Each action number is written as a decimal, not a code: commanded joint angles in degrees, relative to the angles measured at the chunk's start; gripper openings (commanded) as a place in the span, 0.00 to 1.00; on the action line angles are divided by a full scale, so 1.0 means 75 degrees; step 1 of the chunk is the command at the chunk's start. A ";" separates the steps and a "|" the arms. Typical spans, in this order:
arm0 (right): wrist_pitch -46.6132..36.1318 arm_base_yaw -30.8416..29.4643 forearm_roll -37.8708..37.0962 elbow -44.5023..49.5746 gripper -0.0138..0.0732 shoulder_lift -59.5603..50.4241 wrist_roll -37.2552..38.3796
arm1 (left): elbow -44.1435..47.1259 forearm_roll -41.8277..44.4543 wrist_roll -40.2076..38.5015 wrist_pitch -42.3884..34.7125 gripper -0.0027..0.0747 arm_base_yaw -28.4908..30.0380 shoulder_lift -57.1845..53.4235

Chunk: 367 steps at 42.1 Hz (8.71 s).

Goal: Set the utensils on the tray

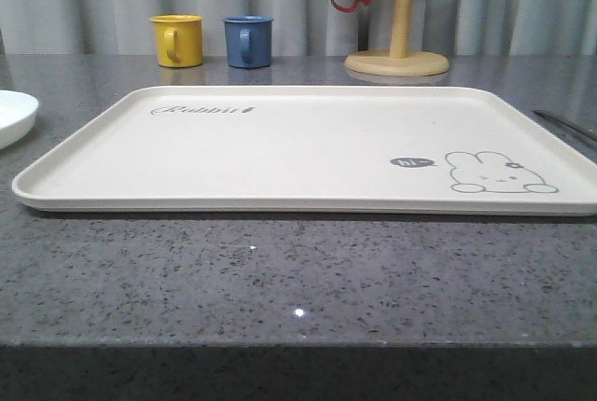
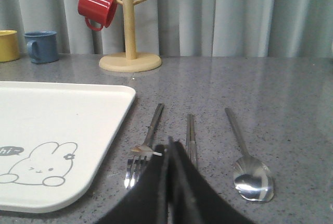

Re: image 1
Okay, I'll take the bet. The white round plate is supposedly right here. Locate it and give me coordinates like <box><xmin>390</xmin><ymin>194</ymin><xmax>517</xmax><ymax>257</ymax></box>
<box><xmin>0</xmin><ymin>90</ymin><xmax>39</xmax><ymax>149</ymax></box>

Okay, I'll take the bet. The steel fork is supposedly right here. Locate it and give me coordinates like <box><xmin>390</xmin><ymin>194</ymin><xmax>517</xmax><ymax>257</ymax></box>
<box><xmin>534</xmin><ymin>110</ymin><xmax>597</xmax><ymax>148</ymax></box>

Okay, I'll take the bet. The cream rabbit serving tray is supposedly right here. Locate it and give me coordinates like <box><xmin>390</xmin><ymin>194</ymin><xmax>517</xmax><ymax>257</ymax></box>
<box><xmin>12</xmin><ymin>86</ymin><xmax>596</xmax><ymax>216</ymax></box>

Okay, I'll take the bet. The blue enamel mug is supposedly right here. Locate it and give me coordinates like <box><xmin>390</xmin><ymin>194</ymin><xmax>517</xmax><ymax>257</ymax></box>
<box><xmin>223</xmin><ymin>15</ymin><xmax>273</xmax><ymax>69</ymax></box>

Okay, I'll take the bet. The wooden mug tree stand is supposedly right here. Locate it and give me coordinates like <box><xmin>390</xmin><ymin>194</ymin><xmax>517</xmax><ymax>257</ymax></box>
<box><xmin>344</xmin><ymin>0</ymin><xmax>450</xmax><ymax>76</ymax></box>

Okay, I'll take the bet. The yellow enamel mug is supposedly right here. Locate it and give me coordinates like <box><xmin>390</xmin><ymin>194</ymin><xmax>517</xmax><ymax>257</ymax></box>
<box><xmin>150</xmin><ymin>14</ymin><xmax>204</xmax><ymax>68</ymax></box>

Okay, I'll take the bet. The grey curtain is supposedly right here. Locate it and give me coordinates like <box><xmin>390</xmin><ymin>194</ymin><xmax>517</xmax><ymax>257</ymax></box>
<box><xmin>1</xmin><ymin>0</ymin><xmax>596</xmax><ymax>56</ymax></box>

